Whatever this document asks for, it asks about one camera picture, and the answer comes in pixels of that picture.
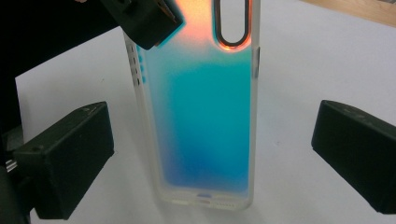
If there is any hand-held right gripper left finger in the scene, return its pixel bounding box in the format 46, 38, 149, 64
13, 101, 115, 220

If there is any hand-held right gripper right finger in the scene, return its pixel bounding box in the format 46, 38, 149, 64
311, 99, 396, 216

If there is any iridescent translucent phone case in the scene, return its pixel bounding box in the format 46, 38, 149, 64
122, 0, 262, 211

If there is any wooden board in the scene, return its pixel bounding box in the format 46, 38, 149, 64
299, 0, 396, 29

